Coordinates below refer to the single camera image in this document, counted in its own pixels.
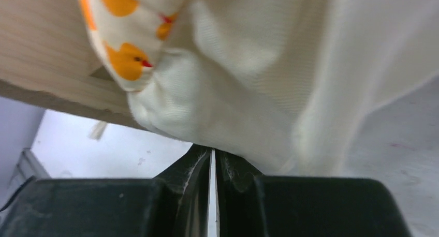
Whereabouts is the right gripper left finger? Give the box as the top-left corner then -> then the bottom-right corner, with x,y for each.
1,145 -> 211,236

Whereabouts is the wooden pet bed frame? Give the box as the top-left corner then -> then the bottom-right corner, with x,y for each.
1,0 -> 138,128

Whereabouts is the orange patterned pet mattress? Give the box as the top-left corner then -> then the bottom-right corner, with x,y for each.
77,0 -> 438,176

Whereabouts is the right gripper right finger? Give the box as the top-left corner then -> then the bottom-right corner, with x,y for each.
215,150 -> 411,237

